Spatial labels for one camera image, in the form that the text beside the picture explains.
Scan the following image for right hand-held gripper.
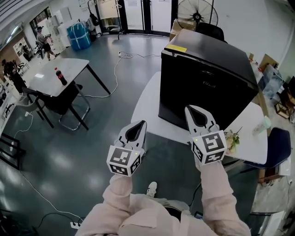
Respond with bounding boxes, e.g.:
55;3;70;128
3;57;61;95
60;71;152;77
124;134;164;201
184;105;228;166

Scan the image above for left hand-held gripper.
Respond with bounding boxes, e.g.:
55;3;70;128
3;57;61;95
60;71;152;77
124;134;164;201
106;119;148;177

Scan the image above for person's right forearm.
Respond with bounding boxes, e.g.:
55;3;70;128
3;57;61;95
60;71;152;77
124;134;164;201
195;160;252;236

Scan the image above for person's left forearm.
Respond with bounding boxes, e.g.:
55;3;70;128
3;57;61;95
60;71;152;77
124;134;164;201
76;174;139;236

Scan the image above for pink flower bouquet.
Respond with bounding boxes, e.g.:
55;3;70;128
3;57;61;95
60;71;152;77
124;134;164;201
223;126;243;155

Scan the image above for white rounded table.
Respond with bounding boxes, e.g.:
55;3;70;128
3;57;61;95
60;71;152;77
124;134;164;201
130;71;269;165

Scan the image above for person's white shoe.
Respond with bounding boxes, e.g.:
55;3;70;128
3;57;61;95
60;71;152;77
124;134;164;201
146;181;158;200

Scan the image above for translucent cup with pale lid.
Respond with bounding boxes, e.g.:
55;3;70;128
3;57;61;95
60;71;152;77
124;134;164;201
252;116;271;137

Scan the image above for person's leg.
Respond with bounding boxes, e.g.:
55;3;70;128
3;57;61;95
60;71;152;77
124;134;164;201
147;197;192;216

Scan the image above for person's torso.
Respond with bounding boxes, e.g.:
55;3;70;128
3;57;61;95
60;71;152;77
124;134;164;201
117;193;231;236

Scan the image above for black cantilever chair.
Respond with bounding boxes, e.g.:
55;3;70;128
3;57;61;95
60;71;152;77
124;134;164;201
36;83;91;131

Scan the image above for dark blue chair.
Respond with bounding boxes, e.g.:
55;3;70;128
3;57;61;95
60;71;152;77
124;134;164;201
244;127;292;183

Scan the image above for grey marbled panel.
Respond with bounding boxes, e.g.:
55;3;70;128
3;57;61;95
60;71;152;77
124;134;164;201
259;64;285;98

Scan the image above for brown cardboard sheet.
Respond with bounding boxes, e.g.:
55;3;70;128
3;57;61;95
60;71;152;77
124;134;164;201
259;53;280;70

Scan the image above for black office chair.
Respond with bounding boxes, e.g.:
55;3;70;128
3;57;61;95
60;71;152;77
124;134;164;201
196;22;228;44

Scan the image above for cola bottle with red cap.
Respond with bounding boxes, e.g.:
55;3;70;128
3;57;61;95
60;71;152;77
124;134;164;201
54;67;68;86

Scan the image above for large cardboard box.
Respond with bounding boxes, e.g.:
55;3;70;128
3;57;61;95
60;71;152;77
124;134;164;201
170;18;196;42

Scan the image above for grey table with black legs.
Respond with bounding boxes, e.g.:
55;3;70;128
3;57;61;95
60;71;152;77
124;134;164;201
29;58;112;97

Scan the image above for white box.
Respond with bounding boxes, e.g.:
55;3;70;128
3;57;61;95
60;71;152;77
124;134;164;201
280;159;292;177

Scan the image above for black monitor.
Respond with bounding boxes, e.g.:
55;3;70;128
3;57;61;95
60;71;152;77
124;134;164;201
284;76;295;98

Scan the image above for grey chair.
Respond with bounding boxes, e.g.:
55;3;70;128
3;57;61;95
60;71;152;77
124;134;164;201
15;87;55;129

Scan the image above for blue wrapped bundle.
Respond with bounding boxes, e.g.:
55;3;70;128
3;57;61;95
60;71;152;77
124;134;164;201
66;22;92;51

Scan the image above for black coat rack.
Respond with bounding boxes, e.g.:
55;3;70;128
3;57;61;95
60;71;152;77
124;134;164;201
87;0;126;41

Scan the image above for black framed glass doors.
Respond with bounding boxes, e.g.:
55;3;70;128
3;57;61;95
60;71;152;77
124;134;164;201
118;0;179;36

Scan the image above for white appliance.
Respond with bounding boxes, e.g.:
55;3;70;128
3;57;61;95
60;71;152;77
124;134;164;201
250;211;285;236

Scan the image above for black bag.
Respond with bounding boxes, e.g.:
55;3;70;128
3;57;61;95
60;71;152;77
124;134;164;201
89;13;100;27

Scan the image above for white storage cabinets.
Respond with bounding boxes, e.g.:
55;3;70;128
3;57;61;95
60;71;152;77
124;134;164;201
45;6;72;48

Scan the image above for black cable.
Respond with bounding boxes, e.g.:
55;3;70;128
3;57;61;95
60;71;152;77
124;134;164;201
190;183;202;207

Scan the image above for white floor cable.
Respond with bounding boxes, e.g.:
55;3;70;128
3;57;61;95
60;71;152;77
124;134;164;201
10;112;84;226
78;52;162;99

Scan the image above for wooden frame stand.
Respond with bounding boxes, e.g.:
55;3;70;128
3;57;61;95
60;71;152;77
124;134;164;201
274;100;292;119

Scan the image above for black pedestal fan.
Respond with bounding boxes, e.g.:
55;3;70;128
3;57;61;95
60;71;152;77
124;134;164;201
177;0;219;26

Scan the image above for black metal frame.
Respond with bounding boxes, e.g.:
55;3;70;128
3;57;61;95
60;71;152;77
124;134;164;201
0;133;26;171

